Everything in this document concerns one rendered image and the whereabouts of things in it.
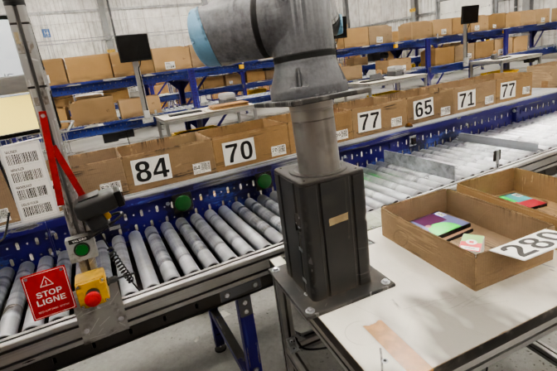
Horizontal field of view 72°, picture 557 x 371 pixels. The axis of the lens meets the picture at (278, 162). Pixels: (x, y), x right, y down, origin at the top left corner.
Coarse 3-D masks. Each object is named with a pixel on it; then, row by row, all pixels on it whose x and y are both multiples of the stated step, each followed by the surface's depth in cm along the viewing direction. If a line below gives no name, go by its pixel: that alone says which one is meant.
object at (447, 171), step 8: (384, 152) 212; (392, 152) 206; (392, 160) 207; (400, 160) 201; (408, 160) 196; (416, 160) 191; (424, 160) 186; (416, 168) 192; (424, 168) 187; (432, 168) 183; (440, 168) 179; (448, 168) 174; (440, 176) 180; (448, 176) 175
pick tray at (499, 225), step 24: (432, 192) 134; (456, 192) 132; (384, 216) 126; (408, 216) 132; (456, 216) 134; (480, 216) 125; (504, 216) 116; (528, 216) 109; (408, 240) 116; (432, 240) 106; (456, 240) 118; (504, 240) 115; (432, 264) 108; (456, 264) 99; (480, 264) 94; (504, 264) 97; (528, 264) 101; (480, 288) 96
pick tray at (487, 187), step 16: (480, 176) 143; (496, 176) 146; (512, 176) 148; (528, 176) 143; (544, 176) 137; (464, 192) 137; (480, 192) 130; (496, 192) 147; (512, 192) 148; (528, 192) 144; (544, 192) 138; (512, 208) 119; (528, 208) 114; (544, 208) 132
